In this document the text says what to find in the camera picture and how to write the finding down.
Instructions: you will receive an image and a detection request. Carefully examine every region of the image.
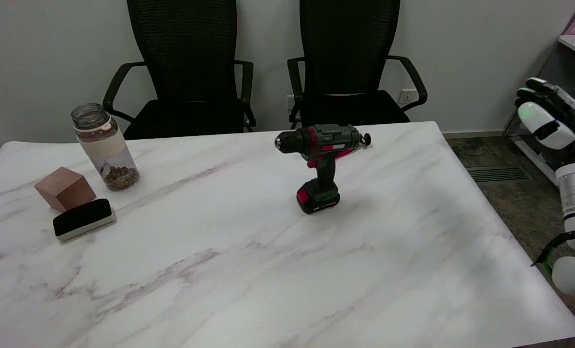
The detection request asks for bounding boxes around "black white board eraser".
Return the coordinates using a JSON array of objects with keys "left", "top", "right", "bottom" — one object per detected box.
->
[{"left": 52, "top": 198, "right": 116, "bottom": 242}]

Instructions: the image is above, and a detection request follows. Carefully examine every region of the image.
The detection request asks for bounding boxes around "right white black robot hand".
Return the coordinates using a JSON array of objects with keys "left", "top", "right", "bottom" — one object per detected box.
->
[{"left": 516, "top": 77, "right": 575, "bottom": 167}]

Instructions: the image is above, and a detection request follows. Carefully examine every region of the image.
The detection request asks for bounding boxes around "black mesh office chair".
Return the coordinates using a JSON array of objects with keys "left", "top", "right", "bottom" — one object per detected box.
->
[
  {"left": 287, "top": 0, "right": 428, "bottom": 130},
  {"left": 102, "top": 0, "right": 257, "bottom": 141}
]

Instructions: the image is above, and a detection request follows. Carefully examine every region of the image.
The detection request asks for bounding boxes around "black cable loop on forearm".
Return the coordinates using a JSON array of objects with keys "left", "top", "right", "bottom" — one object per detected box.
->
[{"left": 531, "top": 229, "right": 575, "bottom": 277}]

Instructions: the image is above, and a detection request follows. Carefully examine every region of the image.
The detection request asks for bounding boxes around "metal floor vent grille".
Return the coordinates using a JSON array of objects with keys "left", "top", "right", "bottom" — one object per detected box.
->
[{"left": 465, "top": 166, "right": 532, "bottom": 183}]

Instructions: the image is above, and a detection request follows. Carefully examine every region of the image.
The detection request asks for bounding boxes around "green red power screwdriver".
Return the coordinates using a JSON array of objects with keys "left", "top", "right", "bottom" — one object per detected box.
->
[{"left": 274, "top": 124, "right": 372, "bottom": 215}]

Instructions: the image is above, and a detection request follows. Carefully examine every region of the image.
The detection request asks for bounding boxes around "glass jar with brown beans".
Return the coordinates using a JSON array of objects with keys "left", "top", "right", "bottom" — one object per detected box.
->
[{"left": 71, "top": 103, "right": 141, "bottom": 191}]

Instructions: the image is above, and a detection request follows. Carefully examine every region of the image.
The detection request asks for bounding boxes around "brown wooden cube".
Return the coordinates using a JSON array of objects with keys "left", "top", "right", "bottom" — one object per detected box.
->
[{"left": 34, "top": 166, "right": 97, "bottom": 212}]

